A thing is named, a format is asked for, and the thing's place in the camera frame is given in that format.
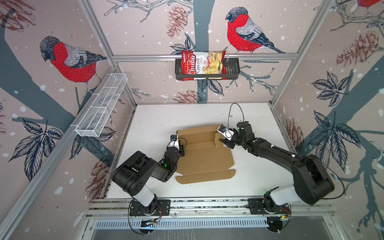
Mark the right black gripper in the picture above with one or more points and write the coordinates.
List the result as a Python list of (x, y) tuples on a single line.
[(227, 143)]

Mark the brown cardboard box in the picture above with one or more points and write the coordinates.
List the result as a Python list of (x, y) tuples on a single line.
[(206, 157)]

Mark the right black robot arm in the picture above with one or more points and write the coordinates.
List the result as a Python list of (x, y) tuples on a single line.
[(311, 179)]

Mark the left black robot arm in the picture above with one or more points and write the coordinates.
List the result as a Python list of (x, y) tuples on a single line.
[(133, 174)]

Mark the red cassava chips bag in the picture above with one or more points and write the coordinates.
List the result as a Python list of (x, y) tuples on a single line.
[(202, 63)]

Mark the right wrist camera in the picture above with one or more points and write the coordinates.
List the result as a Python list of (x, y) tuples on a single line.
[(227, 133)]

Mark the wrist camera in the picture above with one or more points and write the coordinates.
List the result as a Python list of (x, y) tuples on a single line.
[(174, 141), (227, 133)]

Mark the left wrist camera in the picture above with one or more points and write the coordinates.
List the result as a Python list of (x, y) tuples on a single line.
[(174, 141)]

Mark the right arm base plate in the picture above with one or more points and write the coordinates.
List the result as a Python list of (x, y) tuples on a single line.
[(267, 207)]

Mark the black wire basket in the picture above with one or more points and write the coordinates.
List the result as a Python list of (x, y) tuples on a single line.
[(228, 69)]

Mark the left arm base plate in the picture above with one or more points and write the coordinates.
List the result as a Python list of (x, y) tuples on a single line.
[(155, 208)]

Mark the aluminium mounting rail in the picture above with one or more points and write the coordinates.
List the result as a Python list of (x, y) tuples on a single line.
[(202, 207)]

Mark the white wire mesh basket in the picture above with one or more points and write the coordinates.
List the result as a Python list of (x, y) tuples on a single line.
[(98, 113)]

